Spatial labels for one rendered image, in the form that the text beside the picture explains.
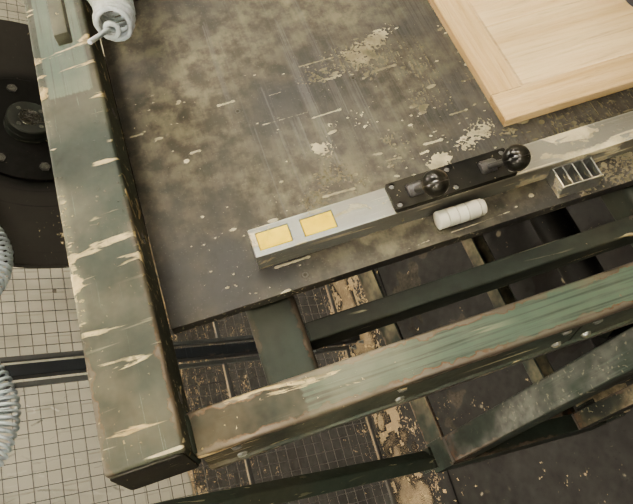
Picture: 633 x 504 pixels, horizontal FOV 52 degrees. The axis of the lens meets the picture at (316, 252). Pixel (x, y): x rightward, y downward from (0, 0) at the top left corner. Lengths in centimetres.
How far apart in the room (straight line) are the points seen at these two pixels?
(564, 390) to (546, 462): 112
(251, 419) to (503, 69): 73
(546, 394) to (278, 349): 92
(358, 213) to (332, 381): 26
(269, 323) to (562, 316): 42
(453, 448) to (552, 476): 88
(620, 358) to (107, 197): 115
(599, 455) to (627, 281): 171
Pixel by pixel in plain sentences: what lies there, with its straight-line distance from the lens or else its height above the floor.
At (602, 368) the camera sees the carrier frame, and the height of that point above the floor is 79.
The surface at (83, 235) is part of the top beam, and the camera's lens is 97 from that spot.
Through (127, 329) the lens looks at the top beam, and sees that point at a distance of 88.
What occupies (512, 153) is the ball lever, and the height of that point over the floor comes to 145.
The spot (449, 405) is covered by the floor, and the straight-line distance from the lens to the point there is 309.
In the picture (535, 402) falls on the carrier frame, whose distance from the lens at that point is 176.
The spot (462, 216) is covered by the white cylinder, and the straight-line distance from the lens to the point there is 101.
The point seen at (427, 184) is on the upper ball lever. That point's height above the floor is 156.
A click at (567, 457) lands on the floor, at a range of 274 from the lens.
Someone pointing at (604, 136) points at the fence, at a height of 121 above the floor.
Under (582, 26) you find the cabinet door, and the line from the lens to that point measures 132.
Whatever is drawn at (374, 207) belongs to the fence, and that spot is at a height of 154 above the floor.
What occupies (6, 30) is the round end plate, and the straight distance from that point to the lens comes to 203.
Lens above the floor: 217
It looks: 35 degrees down
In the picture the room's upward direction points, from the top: 90 degrees counter-clockwise
